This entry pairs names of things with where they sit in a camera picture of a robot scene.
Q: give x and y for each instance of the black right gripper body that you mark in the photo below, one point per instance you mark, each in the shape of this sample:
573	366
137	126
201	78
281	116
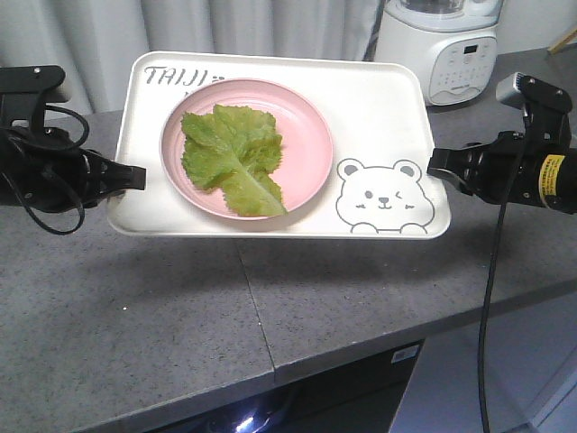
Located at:
504	169

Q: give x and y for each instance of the grey cabinet door panel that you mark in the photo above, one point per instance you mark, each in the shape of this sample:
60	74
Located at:
530	366

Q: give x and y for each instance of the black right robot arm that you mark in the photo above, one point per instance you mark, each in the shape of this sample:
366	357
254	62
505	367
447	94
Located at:
556	182

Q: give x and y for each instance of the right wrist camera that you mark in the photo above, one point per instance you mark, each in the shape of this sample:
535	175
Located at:
545	108

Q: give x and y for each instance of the cream bear serving tray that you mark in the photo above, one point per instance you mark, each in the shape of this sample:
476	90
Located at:
377	188

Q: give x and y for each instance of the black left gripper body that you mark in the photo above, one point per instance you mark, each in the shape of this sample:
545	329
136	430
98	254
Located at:
50	172

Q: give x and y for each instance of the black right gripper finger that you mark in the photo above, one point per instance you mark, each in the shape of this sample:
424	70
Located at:
450	165

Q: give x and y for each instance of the green lettuce leaf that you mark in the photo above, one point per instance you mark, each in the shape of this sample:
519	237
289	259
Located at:
235	149

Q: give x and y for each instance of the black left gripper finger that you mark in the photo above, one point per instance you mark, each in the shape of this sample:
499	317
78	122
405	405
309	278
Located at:
120	177

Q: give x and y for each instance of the pink round plate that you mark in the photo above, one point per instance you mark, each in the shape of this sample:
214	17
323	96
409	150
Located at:
307	143

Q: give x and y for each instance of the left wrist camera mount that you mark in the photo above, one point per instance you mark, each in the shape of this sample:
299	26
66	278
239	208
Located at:
25	92

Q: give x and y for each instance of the black disinfection cabinet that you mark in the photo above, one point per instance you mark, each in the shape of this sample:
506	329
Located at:
362	396

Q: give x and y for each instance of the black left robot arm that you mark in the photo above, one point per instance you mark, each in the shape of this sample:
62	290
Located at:
57	176

